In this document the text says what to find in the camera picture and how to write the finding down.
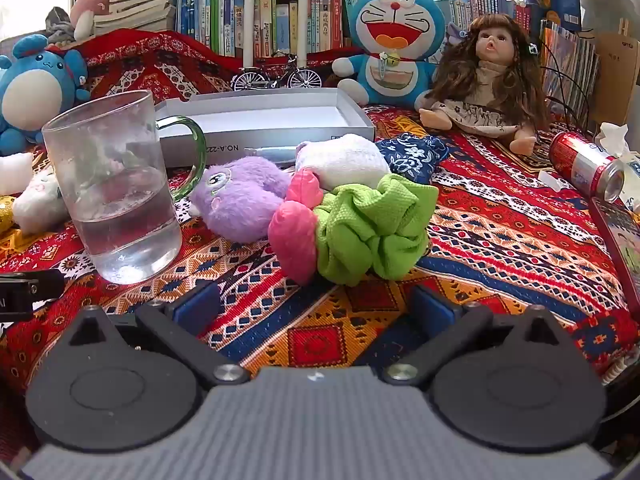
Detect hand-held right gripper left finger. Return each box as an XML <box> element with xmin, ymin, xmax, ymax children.
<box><xmin>65</xmin><ymin>281</ymin><xmax>252</xmax><ymax>387</ymax></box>

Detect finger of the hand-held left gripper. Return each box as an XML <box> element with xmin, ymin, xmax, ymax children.
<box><xmin>0</xmin><ymin>269</ymin><xmax>66</xmax><ymax>307</ymax></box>

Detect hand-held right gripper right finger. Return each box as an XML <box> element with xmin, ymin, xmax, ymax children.
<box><xmin>385</xmin><ymin>284</ymin><xmax>572</xmax><ymax>387</ymax></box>

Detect gold sequin bow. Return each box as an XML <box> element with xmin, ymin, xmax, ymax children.
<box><xmin>0</xmin><ymin>196</ymin><xmax>16</xmax><ymax>236</ymax></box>

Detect white cat plush toy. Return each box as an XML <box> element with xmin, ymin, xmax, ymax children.
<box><xmin>12</xmin><ymin>167</ymin><xmax>71</xmax><ymax>235</ymax></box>

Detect green and pink scrunchie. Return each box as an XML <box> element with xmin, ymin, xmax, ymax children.
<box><xmin>267</xmin><ymin>169</ymin><xmax>440</xmax><ymax>287</ymax></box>

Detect purple plush toy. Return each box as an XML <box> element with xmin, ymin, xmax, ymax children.
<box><xmin>188</xmin><ymin>155</ymin><xmax>297</xmax><ymax>244</ymax></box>

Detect small white plush toy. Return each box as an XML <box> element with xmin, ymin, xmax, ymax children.
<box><xmin>0</xmin><ymin>151</ymin><xmax>35</xmax><ymax>197</ymax></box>

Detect blue floral pouch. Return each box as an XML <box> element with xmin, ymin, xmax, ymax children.
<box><xmin>374</xmin><ymin>133</ymin><xmax>451</xmax><ymax>186</ymax></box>

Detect white knit soft toy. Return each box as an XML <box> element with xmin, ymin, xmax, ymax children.
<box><xmin>294</xmin><ymin>133</ymin><xmax>391</xmax><ymax>192</ymax></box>

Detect light blue cloth roll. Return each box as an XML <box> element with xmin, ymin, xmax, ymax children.
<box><xmin>244</xmin><ymin>145</ymin><xmax>300</xmax><ymax>163</ymax></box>

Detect grey cardboard box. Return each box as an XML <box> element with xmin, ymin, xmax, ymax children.
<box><xmin>154</xmin><ymin>87</ymin><xmax>376</xmax><ymax>169</ymax></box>

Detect red patterned blanket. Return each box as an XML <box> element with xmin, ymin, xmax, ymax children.
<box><xmin>0</xmin><ymin>29</ymin><xmax>640</xmax><ymax>461</ymax></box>

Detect round blue plush toy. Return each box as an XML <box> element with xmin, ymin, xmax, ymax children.
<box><xmin>0</xmin><ymin>34</ymin><xmax>92</xmax><ymax>156</ymax></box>

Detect red drink can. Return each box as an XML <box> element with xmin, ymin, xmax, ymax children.
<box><xmin>548</xmin><ymin>131</ymin><xmax>626</xmax><ymax>204</ymax></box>

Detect tissue pack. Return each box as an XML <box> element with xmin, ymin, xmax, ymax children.
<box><xmin>620</xmin><ymin>155</ymin><xmax>640</xmax><ymax>212</ymax></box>

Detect doll with brown hair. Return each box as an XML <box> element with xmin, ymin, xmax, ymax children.
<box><xmin>417</xmin><ymin>13</ymin><xmax>551</xmax><ymax>156</ymax></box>

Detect miniature bicycle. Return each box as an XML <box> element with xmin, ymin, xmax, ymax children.
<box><xmin>230</xmin><ymin>50</ymin><xmax>324</xmax><ymax>94</ymax></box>

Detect white tissue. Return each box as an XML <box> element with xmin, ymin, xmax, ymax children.
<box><xmin>594</xmin><ymin>122</ymin><xmax>631</xmax><ymax>159</ymax></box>

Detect grey knit cloth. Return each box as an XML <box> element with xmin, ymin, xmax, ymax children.
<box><xmin>44</xmin><ymin>6</ymin><xmax>74</xmax><ymax>44</ymax></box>

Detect blue cat plush toy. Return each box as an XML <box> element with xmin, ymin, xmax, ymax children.
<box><xmin>332</xmin><ymin>0</ymin><xmax>447</xmax><ymax>111</ymax></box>

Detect stack of colourful folders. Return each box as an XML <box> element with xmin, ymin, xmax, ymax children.
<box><xmin>539</xmin><ymin>19</ymin><xmax>601</xmax><ymax>117</ymax></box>

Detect pink plush toy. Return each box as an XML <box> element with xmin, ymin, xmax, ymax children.
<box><xmin>69</xmin><ymin>0</ymin><xmax>134</xmax><ymax>41</ymax></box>

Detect stack of lying books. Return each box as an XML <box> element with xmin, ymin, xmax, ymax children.
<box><xmin>92</xmin><ymin>0</ymin><xmax>177</xmax><ymax>36</ymax></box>

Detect row of upright books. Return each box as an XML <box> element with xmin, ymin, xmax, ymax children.
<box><xmin>175</xmin><ymin>0</ymin><xmax>352</xmax><ymax>59</ymax></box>

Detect white metal tube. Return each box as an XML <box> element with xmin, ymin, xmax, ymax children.
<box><xmin>243</xmin><ymin>0</ymin><xmax>261</xmax><ymax>74</ymax></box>
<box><xmin>298</xmin><ymin>0</ymin><xmax>314</xmax><ymax>69</ymax></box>

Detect brown cardboard box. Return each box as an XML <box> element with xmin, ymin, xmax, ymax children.
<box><xmin>592</xmin><ymin>19</ymin><xmax>640</xmax><ymax>127</ymax></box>

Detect glass mug with green handle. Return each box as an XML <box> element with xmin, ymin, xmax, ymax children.
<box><xmin>42</xmin><ymin>89</ymin><xmax>207</xmax><ymax>285</ymax></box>

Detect black cables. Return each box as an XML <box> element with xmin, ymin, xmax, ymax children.
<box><xmin>539</xmin><ymin>39</ymin><xmax>592</xmax><ymax>127</ymax></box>

